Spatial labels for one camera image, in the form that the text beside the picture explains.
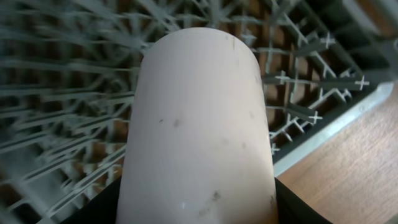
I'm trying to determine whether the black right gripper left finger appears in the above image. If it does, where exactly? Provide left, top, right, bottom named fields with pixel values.
left=62, top=177, right=121, bottom=224

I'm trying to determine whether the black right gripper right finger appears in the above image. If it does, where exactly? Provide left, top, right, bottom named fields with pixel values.
left=275, top=178, right=331, bottom=224

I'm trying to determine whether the pink cup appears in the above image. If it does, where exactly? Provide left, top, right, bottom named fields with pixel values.
left=116, top=28, right=278, bottom=224

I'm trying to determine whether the grey dishwasher rack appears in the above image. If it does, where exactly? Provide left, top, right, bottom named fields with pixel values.
left=1, top=0, right=397, bottom=223

